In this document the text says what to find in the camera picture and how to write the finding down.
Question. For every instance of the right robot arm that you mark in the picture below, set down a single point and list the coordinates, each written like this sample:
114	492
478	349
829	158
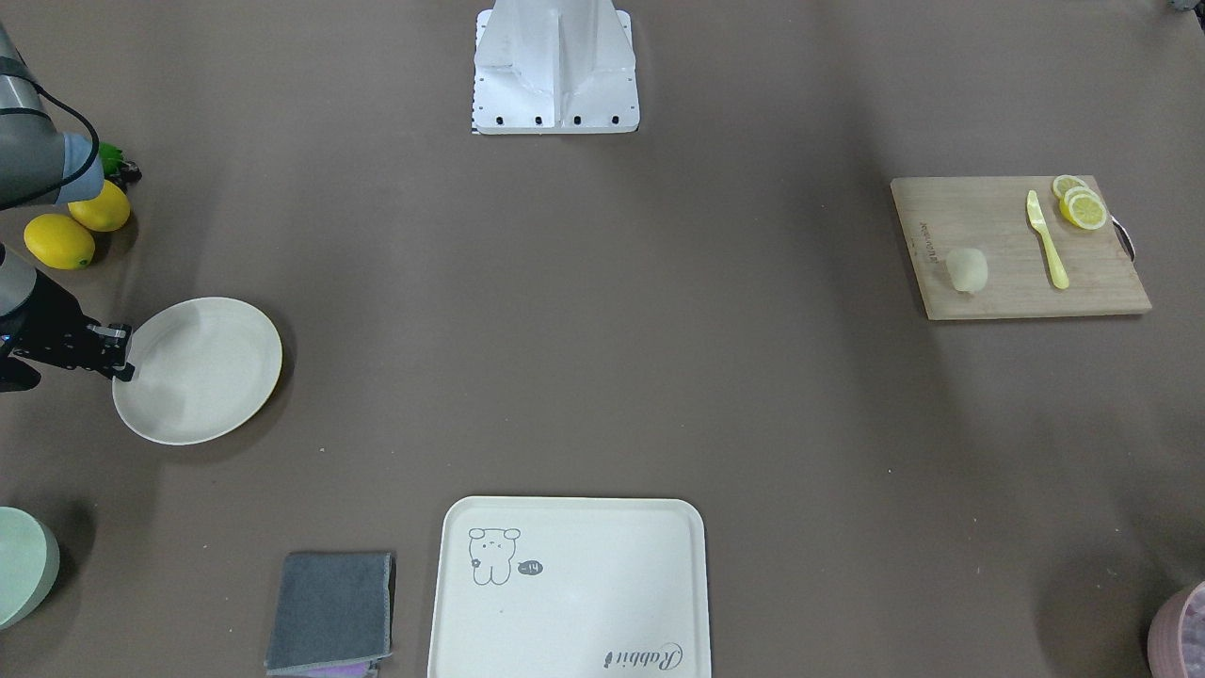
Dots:
51	155

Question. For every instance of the yellow plastic knife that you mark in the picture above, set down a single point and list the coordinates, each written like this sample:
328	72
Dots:
1057	271

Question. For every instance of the green bowl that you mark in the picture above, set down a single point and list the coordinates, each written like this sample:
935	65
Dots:
30	561

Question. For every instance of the green lime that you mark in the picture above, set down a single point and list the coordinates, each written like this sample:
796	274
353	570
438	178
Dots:
117	169

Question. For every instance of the pink bowl with ice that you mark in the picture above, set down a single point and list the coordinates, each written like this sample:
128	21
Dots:
1176	635

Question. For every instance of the yellow lemon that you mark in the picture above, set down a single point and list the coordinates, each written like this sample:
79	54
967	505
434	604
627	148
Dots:
105	213
59	241

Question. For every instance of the lemon slices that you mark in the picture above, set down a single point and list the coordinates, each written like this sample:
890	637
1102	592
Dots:
1079	204

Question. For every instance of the white camera pillar base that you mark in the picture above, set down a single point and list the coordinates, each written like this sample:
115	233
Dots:
554	68

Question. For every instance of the cream round plate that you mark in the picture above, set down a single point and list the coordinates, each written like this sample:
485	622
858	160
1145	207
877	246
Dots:
203	368

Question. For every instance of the white steamed bun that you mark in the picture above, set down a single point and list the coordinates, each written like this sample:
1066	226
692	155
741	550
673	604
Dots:
967	269

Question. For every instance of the cream rectangular tray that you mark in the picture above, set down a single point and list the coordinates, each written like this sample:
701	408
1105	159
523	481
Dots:
571	587

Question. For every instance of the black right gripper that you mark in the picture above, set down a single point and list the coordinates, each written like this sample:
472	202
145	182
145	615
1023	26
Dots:
49	329

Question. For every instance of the grey folded cloth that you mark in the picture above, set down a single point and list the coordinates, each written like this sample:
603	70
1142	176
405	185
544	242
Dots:
333	615

